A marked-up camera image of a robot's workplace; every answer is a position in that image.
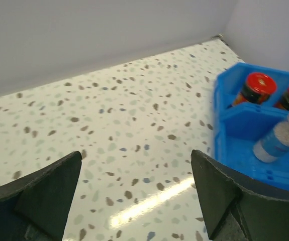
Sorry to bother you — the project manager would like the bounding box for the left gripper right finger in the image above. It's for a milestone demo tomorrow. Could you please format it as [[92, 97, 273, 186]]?
[[191, 150, 289, 240]]

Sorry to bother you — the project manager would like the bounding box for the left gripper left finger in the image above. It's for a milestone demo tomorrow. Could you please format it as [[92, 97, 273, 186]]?
[[0, 151, 82, 240]]

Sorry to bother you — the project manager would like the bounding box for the blue plastic divided bin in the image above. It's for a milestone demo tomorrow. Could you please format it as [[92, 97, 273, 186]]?
[[213, 63, 289, 191]]

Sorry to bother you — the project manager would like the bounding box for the silver lid salt bottle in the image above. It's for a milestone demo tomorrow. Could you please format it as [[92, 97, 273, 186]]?
[[253, 114, 289, 163]]

